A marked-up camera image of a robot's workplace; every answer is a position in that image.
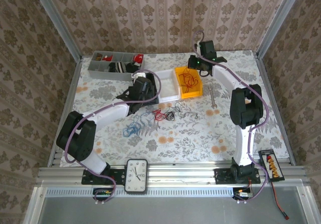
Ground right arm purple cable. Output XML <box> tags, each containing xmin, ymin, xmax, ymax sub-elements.
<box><xmin>192</xmin><ymin>30</ymin><xmax>269</xmax><ymax>204</ymax></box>

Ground bright red cable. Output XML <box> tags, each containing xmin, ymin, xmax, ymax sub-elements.
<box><xmin>152</xmin><ymin>109</ymin><xmax>165</xmax><ymax>121</ymax></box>

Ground grey compartment organizer tray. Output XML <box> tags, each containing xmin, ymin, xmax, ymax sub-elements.
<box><xmin>87</xmin><ymin>50</ymin><xmax>146</xmax><ymax>83</ymax></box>

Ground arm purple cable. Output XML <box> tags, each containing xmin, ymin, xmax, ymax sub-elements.
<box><xmin>192</xmin><ymin>30</ymin><xmax>269</xmax><ymax>204</ymax></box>
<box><xmin>64</xmin><ymin>69</ymin><xmax>163</xmax><ymax>206</ymax></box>

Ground thin black cable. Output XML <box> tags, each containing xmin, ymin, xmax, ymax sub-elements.
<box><xmin>174</xmin><ymin>100</ymin><xmax>199</xmax><ymax>121</ymax></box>

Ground grey metal panel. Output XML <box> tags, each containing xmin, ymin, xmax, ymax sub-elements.
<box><xmin>24</xmin><ymin>186</ymin><xmax>316</xmax><ymax>224</ymax></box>

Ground black cloth item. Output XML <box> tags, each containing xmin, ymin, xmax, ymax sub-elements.
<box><xmin>125</xmin><ymin>62</ymin><xmax>141</xmax><ymax>73</ymax></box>

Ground blue cable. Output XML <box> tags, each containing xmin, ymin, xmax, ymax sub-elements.
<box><xmin>122</xmin><ymin>115</ymin><xmax>142</xmax><ymax>137</ymax></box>

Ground dark red cable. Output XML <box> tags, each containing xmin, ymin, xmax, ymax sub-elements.
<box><xmin>178</xmin><ymin>67</ymin><xmax>199</xmax><ymax>93</ymax></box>

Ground black plastic bin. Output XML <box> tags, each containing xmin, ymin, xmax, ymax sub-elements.
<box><xmin>132</xmin><ymin>72</ymin><xmax>161</xmax><ymax>106</ymax></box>

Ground black board orange connectors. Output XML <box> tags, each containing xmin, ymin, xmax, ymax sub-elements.
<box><xmin>258</xmin><ymin>149</ymin><xmax>285</xmax><ymax>183</ymax></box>

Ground black rimmed analog clock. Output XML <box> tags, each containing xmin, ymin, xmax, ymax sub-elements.
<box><xmin>124</xmin><ymin>159</ymin><xmax>148</xmax><ymax>194</ymax></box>

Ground floral tablecloth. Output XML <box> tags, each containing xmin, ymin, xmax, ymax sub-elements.
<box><xmin>60</xmin><ymin>50</ymin><xmax>291</xmax><ymax>167</ymax></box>

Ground red black wire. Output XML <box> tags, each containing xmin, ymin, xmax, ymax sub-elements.
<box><xmin>271</xmin><ymin>181</ymin><xmax>289</xmax><ymax>220</ymax></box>

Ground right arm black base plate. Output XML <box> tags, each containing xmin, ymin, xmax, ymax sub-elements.
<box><xmin>214</xmin><ymin>167</ymin><xmax>260</xmax><ymax>185</ymax></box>

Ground aluminium cross rail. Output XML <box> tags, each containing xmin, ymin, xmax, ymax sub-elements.
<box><xmin>37</xmin><ymin>165</ymin><xmax>310</xmax><ymax>187</ymax></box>

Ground slotted grey cable duct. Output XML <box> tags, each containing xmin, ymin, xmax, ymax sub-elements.
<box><xmin>46</xmin><ymin>187</ymin><xmax>235</xmax><ymax>197</ymax></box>

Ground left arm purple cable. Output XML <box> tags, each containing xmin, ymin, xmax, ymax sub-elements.
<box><xmin>64</xmin><ymin>69</ymin><xmax>163</xmax><ymax>206</ymax></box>

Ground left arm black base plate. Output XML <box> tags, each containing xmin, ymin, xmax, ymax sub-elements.
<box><xmin>81</xmin><ymin>168</ymin><xmax>127</xmax><ymax>185</ymax></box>

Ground white plastic bin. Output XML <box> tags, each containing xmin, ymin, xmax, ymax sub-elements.
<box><xmin>154</xmin><ymin>69</ymin><xmax>181</xmax><ymax>103</ymax></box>

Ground aluminium side rail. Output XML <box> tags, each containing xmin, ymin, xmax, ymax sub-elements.
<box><xmin>47</xmin><ymin>55</ymin><xmax>83</xmax><ymax>167</ymax></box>
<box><xmin>253</xmin><ymin>52</ymin><xmax>296</xmax><ymax>166</ymax></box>

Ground small black electronics box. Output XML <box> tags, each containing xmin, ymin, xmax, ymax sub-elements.
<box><xmin>232</xmin><ymin>187</ymin><xmax>254</xmax><ymax>201</ymax></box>
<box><xmin>93</xmin><ymin>188</ymin><xmax>112</xmax><ymax>201</ymax></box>

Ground metal wrench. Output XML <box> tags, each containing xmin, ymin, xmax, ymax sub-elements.
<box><xmin>209</xmin><ymin>87</ymin><xmax>217</xmax><ymax>109</ymax></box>

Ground yellow plastic bin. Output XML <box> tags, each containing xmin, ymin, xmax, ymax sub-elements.
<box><xmin>174</xmin><ymin>66</ymin><xmax>203</xmax><ymax>100</ymax></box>

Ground black white striped cloth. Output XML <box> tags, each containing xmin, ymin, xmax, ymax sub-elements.
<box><xmin>108</xmin><ymin>62</ymin><xmax>127</xmax><ymax>73</ymax></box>

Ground aluminium frame post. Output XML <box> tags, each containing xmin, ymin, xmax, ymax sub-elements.
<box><xmin>29</xmin><ymin>0</ymin><xmax>83</xmax><ymax>59</ymax></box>
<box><xmin>255</xmin><ymin>0</ymin><xmax>300</xmax><ymax>59</ymax></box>

